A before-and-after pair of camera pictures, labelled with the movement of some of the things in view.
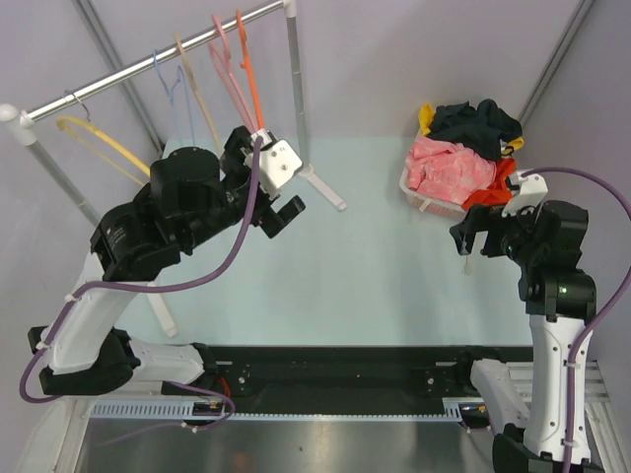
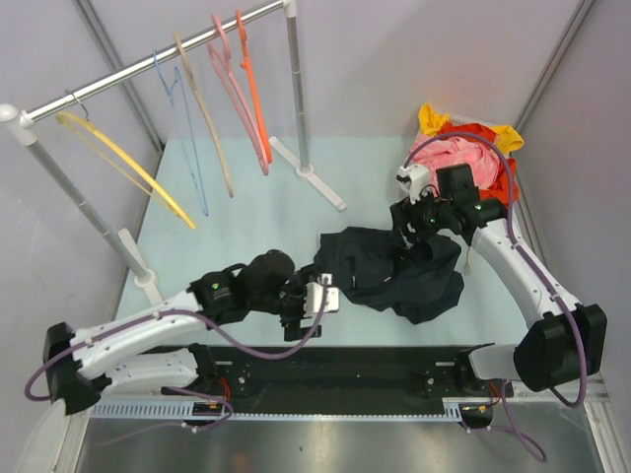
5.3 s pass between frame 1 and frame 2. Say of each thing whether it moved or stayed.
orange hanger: stayed
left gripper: moved
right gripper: moved
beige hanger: stayed
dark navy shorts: moved
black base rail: stayed
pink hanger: stayed
